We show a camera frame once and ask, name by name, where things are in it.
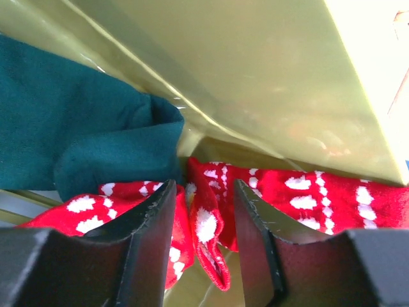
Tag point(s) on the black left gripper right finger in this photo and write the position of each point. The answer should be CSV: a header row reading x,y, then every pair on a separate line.
x,y
285,263

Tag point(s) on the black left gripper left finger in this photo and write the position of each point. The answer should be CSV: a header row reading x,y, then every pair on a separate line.
x,y
122,263

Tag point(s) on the red christmas sock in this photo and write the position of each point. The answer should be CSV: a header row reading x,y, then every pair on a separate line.
x,y
204,213

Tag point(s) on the olive green plastic bin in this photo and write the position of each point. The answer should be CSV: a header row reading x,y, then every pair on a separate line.
x,y
284,85

